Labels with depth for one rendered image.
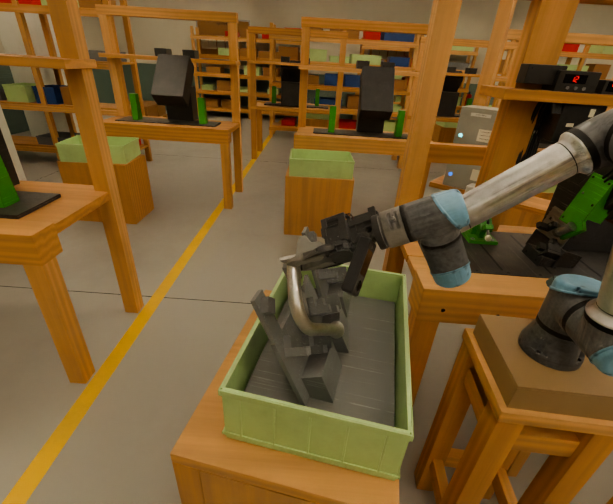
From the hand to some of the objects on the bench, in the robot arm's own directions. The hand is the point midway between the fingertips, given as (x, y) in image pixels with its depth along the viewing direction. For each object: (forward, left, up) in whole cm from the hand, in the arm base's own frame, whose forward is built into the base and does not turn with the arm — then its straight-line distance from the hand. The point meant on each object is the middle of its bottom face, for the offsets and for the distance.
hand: (296, 267), depth 75 cm
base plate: (+99, -100, -34) cm, 145 cm away
